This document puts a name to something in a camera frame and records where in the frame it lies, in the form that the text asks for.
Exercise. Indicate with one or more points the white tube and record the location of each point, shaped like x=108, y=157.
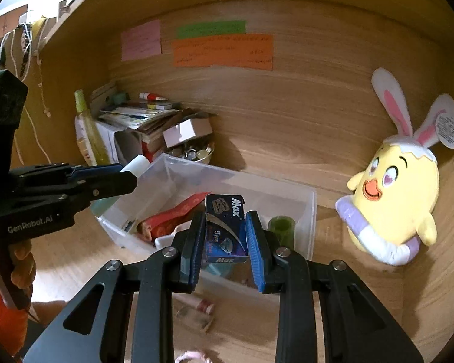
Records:
x=136, y=165

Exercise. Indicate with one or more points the green paper note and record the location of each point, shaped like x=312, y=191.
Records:
x=212, y=29

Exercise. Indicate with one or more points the red book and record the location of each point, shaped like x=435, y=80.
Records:
x=153, y=151

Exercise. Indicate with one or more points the white folded paper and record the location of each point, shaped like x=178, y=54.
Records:
x=106, y=140

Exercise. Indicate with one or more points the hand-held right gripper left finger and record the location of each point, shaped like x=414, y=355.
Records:
x=195, y=257

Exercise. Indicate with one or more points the small pink tube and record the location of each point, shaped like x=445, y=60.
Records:
x=200, y=304

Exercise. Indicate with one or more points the orange paper note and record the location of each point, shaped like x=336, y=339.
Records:
x=223, y=53

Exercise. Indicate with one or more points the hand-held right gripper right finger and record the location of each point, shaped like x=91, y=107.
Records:
x=255, y=253

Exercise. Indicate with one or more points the yellow chick plush toy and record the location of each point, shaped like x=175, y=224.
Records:
x=401, y=196

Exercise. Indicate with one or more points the person's orange clothing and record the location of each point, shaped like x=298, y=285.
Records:
x=0, y=310

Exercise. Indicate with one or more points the small blue box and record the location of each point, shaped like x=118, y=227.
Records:
x=223, y=230

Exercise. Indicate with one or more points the pink paper note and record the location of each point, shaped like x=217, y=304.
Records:
x=140, y=41

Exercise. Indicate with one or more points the red and white marker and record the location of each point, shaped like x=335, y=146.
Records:
x=153, y=96

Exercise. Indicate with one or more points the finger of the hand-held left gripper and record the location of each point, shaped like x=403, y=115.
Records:
x=109, y=186
x=94, y=169

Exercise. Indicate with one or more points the small white cardboard box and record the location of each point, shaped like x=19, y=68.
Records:
x=185, y=130

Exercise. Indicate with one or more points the white item in bin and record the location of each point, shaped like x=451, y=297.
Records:
x=166, y=240

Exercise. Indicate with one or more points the yellow-green spray bottle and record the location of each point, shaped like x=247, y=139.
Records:
x=89, y=132

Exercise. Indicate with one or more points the stack of books and papers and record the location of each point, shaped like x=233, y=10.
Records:
x=143, y=119

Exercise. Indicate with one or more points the red packet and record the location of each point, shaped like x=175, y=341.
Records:
x=174, y=215

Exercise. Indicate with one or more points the person's left hand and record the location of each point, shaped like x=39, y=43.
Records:
x=21, y=268

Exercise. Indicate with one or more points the green pump bottle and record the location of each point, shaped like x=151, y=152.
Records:
x=282, y=230

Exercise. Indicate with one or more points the pink and white item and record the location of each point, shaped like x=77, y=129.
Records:
x=191, y=356

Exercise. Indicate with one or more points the clear plastic bin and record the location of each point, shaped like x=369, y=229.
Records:
x=249, y=193

